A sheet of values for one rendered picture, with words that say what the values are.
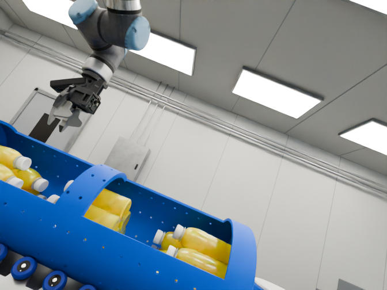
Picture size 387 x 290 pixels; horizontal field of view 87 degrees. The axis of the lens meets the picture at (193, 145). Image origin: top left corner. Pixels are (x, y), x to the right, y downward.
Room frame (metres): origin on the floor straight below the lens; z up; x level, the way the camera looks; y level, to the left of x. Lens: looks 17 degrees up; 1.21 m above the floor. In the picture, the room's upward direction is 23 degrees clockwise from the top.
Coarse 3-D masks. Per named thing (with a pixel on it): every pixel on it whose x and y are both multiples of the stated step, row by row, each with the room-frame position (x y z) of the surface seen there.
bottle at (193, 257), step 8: (184, 248) 0.57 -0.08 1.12; (176, 256) 0.56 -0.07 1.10; (184, 256) 0.55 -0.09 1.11; (192, 256) 0.55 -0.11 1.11; (200, 256) 0.56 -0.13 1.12; (208, 256) 0.57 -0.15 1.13; (192, 264) 0.54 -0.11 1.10; (200, 264) 0.54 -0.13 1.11; (208, 264) 0.55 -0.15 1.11; (216, 264) 0.55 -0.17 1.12; (224, 264) 0.56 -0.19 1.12; (208, 272) 0.54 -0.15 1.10; (216, 272) 0.54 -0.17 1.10; (224, 272) 0.54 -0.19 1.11
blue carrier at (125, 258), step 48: (0, 144) 0.75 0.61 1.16; (0, 192) 0.51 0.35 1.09; (48, 192) 0.79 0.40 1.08; (96, 192) 0.52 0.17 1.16; (144, 192) 0.71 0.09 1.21; (0, 240) 0.55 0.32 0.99; (48, 240) 0.51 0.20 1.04; (96, 240) 0.50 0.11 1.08; (144, 240) 0.77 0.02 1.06; (240, 240) 0.53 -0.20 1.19; (144, 288) 0.51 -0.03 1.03; (192, 288) 0.49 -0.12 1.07; (240, 288) 0.48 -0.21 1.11
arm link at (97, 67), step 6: (90, 60) 0.61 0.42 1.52; (96, 60) 0.61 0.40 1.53; (84, 66) 0.62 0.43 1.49; (90, 66) 0.61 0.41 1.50; (96, 66) 0.61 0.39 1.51; (102, 66) 0.62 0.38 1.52; (96, 72) 0.62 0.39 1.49; (102, 72) 0.62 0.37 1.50; (108, 72) 0.64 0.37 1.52; (102, 78) 0.64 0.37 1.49; (108, 78) 0.66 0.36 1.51
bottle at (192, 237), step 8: (184, 232) 0.61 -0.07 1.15; (192, 232) 0.60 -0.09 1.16; (200, 232) 0.60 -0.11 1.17; (184, 240) 0.60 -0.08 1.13; (192, 240) 0.59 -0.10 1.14; (200, 240) 0.59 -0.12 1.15; (208, 240) 0.60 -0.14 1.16; (216, 240) 0.60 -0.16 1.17; (192, 248) 0.59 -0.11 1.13; (200, 248) 0.59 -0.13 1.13; (208, 248) 0.59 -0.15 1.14; (216, 248) 0.59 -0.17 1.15; (224, 248) 0.59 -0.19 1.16; (216, 256) 0.59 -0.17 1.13; (224, 256) 0.59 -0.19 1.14
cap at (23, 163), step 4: (20, 160) 0.63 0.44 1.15; (24, 160) 0.64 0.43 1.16; (28, 160) 0.65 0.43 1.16; (16, 164) 0.63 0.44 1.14; (20, 164) 0.63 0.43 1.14; (24, 164) 0.64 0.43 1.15; (28, 164) 0.66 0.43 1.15; (16, 168) 0.65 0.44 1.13; (20, 168) 0.64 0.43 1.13; (24, 168) 0.65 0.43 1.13
